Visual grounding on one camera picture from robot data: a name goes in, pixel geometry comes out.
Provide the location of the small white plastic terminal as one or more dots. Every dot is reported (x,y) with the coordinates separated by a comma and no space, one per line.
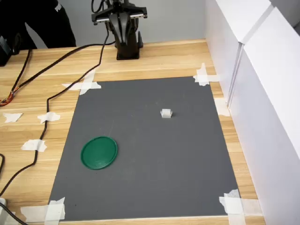
(166,114)

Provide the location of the round green lid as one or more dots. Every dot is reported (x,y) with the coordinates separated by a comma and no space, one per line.
(99,153)

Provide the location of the white tape cross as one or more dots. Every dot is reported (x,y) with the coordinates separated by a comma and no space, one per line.
(86,85)

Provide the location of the white tape patch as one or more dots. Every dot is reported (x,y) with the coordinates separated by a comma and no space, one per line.
(222,107)
(11,117)
(52,116)
(234,206)
(30,145)
(55,209)
(202,78)

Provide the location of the white partition panel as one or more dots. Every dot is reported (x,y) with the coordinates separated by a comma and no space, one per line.
(222,35)
(269,117)

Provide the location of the black device box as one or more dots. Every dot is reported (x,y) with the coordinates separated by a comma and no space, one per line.
(4,51)

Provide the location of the dark grey mat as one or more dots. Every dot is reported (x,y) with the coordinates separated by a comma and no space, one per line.
(152,168)

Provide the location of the white plastic block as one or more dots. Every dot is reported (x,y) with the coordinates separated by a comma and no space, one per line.
(2,204)

